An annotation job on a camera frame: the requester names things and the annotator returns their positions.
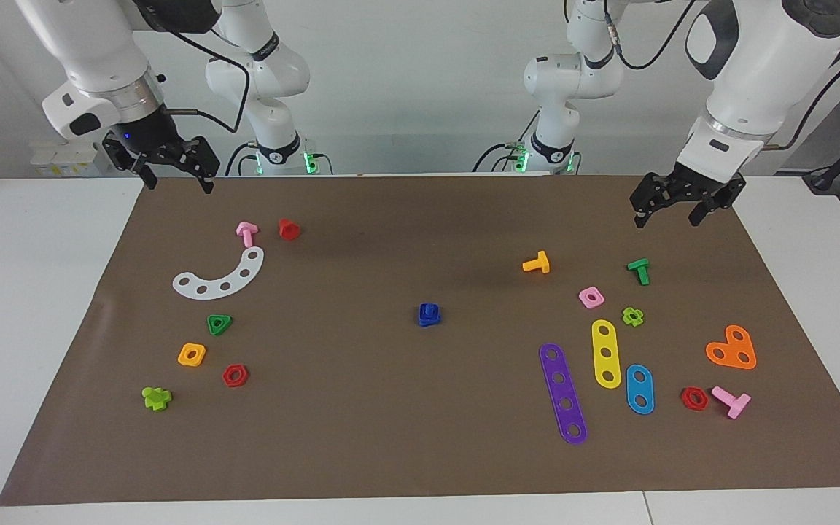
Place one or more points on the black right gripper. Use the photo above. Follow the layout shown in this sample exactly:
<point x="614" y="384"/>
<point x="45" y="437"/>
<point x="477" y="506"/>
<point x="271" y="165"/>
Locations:
<point x="161" y="149"/>

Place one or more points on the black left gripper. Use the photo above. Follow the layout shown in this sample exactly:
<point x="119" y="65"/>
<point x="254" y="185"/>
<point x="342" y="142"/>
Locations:
<point x="682" y="188"/>

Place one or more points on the blue toy screw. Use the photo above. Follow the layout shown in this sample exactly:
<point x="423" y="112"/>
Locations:
<point x="428" y="310"/>

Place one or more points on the blue square toy nut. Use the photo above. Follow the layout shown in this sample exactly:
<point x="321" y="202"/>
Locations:
<point x="422" y="321"/>

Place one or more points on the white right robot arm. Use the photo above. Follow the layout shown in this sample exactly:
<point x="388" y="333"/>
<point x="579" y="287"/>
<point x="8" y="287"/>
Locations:
<point x="99" y="51"/>

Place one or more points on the green toy bolt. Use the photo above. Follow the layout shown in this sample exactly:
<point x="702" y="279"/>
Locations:
<point x="639" y="271"/>

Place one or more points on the pink toy bolt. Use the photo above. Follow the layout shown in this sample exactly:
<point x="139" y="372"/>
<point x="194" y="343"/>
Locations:
<point x="732" y="400"/>
<point x="246" y="233"/>

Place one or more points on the pink square toy nut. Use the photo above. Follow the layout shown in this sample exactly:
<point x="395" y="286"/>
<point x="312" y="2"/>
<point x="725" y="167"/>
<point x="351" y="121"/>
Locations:
<point x="599" y="301"/>

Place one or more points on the lime cross toy nut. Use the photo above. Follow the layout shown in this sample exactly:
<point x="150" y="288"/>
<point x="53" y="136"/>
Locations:
<point x="627" y="319"/>

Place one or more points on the white curved perforated strip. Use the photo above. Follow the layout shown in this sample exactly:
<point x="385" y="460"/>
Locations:
<point x="214" y="290"/>

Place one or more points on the white box stack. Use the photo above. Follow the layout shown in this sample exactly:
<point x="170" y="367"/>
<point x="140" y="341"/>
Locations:
<point x="63" y="159"/>

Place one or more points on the red toy bolt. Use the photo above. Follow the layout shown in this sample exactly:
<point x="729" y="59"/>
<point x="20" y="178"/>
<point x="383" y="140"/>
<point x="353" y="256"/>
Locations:
<point x="289" y="229"/>

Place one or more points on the yellow three-hole strip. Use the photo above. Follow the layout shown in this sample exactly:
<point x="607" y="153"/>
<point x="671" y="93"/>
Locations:
<point x="607" y="341"/>

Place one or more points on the orange toy bolt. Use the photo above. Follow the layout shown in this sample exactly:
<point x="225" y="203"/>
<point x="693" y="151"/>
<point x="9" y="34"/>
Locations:
<point x="537" y="264"/>

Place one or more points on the orange heart-shaped plate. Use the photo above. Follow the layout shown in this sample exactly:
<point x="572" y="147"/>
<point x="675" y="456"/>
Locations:
<point x="732" y="348"/>

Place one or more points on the green triangle toy nut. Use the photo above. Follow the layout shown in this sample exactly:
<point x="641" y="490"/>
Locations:
<point x="227" y="321"/>

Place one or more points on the blue two-hole strip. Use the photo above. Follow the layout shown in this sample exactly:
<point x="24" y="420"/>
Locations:
<point x="639" y="389"/>

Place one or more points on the orange square toy nut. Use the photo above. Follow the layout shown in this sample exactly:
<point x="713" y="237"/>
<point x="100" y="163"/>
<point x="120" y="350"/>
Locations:
<point x="184" y="359"/>

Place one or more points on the red hexagon toy nut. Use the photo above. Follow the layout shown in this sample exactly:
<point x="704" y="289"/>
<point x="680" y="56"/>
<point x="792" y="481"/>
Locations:
<point x="685" y="400"/>
<point x="225" y="376"/>

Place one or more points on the purple four-hole strip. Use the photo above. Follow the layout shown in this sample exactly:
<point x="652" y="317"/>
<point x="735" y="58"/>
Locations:
<point x="555" y="367"/>

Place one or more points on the lime green flower nut left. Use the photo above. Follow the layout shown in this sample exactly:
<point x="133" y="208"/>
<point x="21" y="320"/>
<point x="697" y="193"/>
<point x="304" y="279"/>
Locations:
<point x="156" y="398"/>

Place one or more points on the brown table mat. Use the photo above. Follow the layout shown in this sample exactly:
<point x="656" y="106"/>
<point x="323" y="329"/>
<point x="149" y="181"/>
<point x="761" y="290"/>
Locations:
<point x="391" y="423"/>

